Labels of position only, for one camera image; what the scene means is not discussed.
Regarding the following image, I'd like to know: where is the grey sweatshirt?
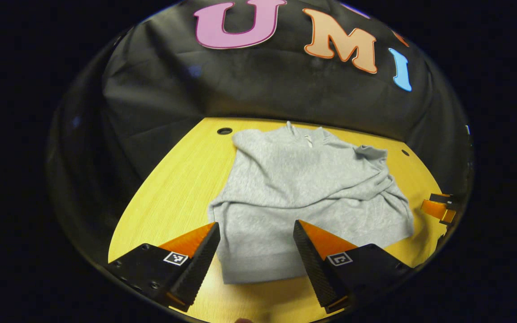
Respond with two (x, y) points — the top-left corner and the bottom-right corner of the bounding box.
(208, 121), (415, 284)

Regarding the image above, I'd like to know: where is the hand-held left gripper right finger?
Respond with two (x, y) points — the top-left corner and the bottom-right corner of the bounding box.
(292, 219), (415, 314)

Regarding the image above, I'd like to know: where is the black backdrop cloth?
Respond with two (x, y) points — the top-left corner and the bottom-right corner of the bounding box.
(48, 0), (473, 270)

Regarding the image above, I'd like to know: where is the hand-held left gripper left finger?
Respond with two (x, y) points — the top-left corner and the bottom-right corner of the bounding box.
(107, 221), (221, 313)

